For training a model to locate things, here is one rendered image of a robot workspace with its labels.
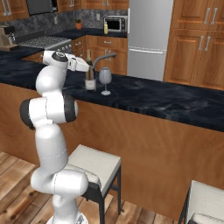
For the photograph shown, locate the stool with white cushion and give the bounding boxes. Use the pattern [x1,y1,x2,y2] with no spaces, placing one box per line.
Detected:
[178,179,224,224]
[64,143,123,224]

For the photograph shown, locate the dark wine bottle white label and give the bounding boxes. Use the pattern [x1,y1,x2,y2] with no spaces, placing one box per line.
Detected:
[84,49,97,92]

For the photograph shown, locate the potted plant in orange pot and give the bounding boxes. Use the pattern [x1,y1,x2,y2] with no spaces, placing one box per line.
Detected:
[74,18,84,31]

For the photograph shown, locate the clear wine glass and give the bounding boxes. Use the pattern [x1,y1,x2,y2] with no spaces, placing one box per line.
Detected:
[98,66,113,96]

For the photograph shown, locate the beige coffee machine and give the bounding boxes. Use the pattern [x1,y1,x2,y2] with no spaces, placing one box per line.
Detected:
[0,24,19,53]

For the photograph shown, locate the wooden wall cupboard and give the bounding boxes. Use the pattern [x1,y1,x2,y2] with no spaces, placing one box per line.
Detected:
[0,0,31,24]

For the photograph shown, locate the silver toaster oven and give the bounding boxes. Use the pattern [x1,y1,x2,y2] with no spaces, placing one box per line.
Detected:
[103,15,129,34]

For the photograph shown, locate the silver fridge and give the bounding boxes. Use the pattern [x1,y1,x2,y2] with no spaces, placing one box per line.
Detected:
[126,0,175,82]

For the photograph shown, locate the wooden dining counter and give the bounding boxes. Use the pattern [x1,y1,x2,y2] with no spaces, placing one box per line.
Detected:
[0,62,224,221]

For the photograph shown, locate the silver stove with hob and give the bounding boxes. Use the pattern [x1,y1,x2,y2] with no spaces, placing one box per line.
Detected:
[17,35,74,55]

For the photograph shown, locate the wooden base cupboards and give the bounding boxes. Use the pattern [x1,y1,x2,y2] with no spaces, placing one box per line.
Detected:
[71,34,129,76]

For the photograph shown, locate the wooden wall cupboards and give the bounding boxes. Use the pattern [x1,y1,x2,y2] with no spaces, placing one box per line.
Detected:
[57,0,130,11]

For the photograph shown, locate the grey sink tap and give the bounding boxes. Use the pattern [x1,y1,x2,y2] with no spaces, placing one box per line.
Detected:
[92,52,118,72]

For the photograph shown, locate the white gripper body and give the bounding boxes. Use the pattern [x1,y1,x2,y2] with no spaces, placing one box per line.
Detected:
[73,57,91,73]

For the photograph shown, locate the tall wooden cupboards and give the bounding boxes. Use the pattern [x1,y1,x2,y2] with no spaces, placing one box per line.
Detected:
[163,0,224,92]

